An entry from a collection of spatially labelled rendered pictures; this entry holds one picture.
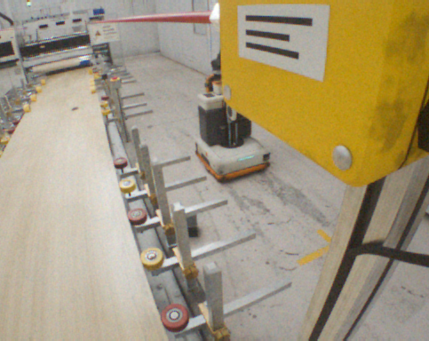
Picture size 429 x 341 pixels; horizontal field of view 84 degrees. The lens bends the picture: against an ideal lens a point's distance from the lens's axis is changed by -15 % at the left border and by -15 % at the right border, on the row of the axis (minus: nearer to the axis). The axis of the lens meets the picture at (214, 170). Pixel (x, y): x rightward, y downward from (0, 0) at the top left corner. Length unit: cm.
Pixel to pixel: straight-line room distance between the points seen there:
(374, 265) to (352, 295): 4
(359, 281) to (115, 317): 78
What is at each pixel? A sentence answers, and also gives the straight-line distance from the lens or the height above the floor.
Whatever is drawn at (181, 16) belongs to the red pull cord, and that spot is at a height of 164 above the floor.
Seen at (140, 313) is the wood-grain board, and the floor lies 90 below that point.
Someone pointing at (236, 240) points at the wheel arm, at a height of 84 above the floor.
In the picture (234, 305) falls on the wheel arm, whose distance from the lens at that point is 95.
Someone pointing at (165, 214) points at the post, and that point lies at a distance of 115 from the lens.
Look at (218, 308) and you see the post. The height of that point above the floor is 95.
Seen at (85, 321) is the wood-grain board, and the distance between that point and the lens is 93.
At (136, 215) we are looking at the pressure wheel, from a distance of 118.
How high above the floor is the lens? 165
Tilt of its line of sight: 32 degrees down
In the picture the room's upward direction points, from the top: 3 degrees counter-clockwise
